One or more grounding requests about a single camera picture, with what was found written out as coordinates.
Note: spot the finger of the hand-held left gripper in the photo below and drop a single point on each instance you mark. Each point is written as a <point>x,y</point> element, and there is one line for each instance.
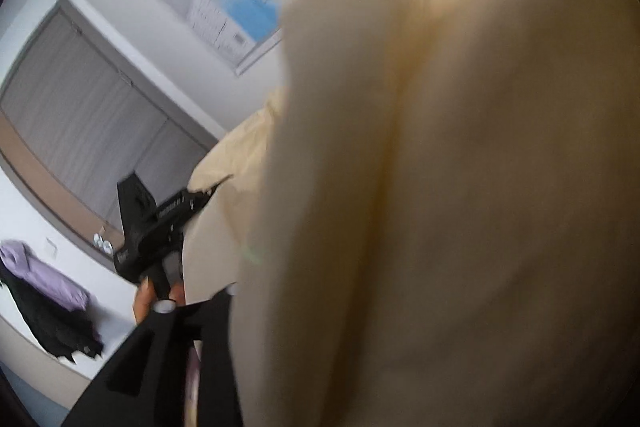
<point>197,199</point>

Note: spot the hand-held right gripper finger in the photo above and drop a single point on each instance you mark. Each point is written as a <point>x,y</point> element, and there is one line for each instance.
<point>165,367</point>

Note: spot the cream cloth garment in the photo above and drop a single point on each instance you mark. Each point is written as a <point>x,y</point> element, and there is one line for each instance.
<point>450,182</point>

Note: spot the person's left hand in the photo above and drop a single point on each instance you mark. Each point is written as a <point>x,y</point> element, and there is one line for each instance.
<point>145,302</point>

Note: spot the purple garment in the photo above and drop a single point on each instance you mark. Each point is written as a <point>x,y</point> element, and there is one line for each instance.
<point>45,272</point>

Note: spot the black hanging garment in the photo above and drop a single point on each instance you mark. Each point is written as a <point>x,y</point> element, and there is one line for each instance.
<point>50,327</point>

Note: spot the grey curtained window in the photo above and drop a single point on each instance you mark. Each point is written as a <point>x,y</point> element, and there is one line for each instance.
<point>80,117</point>

